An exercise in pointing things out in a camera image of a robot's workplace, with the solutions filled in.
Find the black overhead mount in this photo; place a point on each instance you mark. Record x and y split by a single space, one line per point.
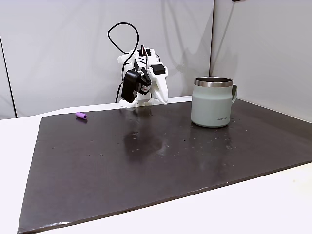
237 0

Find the purple pen grip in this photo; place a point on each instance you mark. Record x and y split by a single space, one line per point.
81 115

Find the black oval camera box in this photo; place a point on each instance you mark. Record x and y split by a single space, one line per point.
129 85

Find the grey-green steel-rimmed mug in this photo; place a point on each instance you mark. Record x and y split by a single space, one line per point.
210 104

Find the black table mat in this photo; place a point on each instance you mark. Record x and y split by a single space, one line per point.
146 165

